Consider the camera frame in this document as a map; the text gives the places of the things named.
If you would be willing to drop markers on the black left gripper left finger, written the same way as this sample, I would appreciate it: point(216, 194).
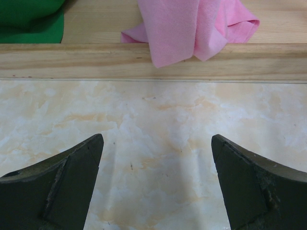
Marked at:
point(53, 194)

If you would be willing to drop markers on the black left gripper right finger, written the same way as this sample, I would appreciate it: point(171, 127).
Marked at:
point(258, 193)

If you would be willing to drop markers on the wooden clothes rack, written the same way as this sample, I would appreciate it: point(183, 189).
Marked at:
point(91, 50)

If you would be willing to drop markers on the green tank top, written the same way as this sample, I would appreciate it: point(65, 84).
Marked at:
point(31, 21)

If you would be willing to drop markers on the pink t-shirt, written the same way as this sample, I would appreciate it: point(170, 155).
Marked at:
point(179, 29)

